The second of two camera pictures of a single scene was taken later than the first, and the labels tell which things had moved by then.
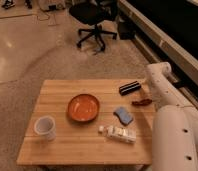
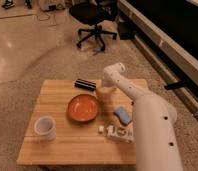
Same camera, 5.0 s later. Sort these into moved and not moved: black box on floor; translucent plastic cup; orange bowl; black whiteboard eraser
Moved: black whiteboard eraser
Not moved: translucent plastic cup; black box on floor; orange bowl
